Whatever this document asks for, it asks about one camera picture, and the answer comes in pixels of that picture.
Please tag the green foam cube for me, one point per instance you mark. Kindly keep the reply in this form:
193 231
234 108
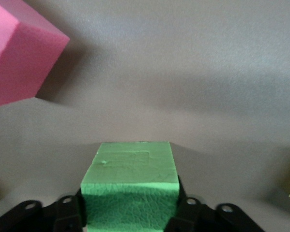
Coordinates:
130 181

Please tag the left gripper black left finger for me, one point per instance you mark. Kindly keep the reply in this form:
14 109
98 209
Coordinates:
38 220

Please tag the pink foam cube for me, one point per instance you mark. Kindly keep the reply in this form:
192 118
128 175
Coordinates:
19 53

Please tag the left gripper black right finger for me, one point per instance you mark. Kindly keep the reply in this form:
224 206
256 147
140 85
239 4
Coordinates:
207 220

